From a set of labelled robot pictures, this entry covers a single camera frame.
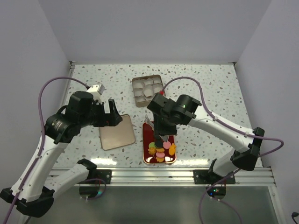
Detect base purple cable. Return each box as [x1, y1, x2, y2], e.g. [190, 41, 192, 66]
[199, 170, 242, 224]
[79, 178, 107, 201]

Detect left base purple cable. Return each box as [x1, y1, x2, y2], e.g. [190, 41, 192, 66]
[79, 178, 107, 201]

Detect green round cookie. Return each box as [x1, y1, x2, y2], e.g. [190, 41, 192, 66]
[149, 142, 156, 149]

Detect aluminium frame rail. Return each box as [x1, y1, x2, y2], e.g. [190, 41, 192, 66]
[46, 166, 278, 187]

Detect orange flower cookie bottom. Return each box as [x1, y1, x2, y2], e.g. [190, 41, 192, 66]
[156, 157, 165, 162]

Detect orange flower cookie middle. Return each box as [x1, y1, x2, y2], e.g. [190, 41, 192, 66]
[156, 148, 164, 153]

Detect pink sandwich cookie lower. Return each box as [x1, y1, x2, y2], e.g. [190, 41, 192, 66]
[156, 152, 165, 158]

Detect gold tin lid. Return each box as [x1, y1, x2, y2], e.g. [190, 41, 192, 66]
[99, 114, 135, 151]

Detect yellow swirl cookie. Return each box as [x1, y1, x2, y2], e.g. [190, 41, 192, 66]
[148, 147, 157, 155]

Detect pink round cookie right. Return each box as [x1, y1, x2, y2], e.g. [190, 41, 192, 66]
[163, 141, 171, 149]

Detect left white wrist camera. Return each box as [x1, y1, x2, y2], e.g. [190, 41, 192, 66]
[86, 84, 105, 101]

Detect orange fish shaped cookie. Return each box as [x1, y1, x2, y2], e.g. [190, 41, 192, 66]
[168, 143, 176, 156]

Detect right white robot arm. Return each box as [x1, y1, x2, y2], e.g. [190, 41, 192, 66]
[147, 94, 264, 184]

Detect red rectangular tray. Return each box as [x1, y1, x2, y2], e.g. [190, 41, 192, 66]
[142, 123, 177, 164]

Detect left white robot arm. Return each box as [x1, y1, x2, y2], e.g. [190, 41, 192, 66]
[0, 91, 122, 217]

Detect left black base bracket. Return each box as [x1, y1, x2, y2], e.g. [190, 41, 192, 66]
[95, 169, 112, 184]

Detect metal tongs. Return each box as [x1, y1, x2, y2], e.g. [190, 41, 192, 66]
[144, 115, 170, 142]

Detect black sandwich cookie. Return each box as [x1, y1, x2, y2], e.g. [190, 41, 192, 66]
[155, 140, 164, 148]

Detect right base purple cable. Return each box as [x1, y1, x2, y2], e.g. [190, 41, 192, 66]
[199, 170, 242, 224]

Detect black base bracket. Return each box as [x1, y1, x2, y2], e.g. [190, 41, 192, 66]
[95, 169, 112, 184]
[193, 169, 236, 185]

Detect gold cookie tin box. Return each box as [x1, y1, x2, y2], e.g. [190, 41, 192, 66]
[132, 75, 164, 108]

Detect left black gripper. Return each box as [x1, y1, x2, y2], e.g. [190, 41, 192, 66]
[79, 98, 122, 127]

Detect orange flower cookie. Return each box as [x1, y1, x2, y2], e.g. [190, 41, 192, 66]
[156, 157, 165, 162]
[156, 148, 164, 153]

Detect right black base bracket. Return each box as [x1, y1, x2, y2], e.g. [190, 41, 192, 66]
[193, 169, 236, 185]

